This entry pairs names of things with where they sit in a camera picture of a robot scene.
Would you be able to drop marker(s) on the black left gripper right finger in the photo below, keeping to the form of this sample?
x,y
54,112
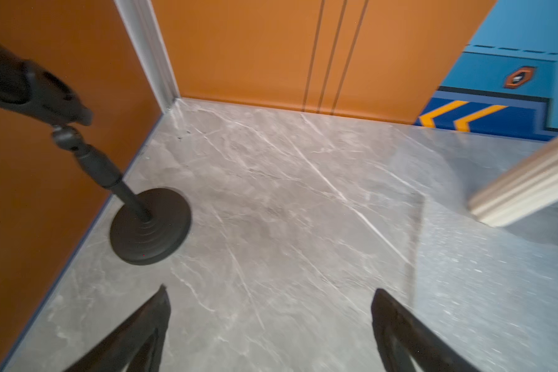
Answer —
x,y
406,344

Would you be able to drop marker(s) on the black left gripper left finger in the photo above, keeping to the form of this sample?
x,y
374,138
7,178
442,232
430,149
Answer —
x,y
137,344

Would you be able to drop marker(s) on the clear bubble wrap sheet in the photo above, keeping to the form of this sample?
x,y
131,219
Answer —
x,y
489,293

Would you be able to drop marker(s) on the white fluted vase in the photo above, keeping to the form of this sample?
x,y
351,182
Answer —
x,y
527,188

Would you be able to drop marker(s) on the black desk microphone on stand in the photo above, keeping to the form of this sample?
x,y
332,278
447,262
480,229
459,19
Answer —
x,y
151,225

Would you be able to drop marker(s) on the aluminium corner post left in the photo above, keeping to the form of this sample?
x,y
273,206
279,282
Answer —
x,y
142,27

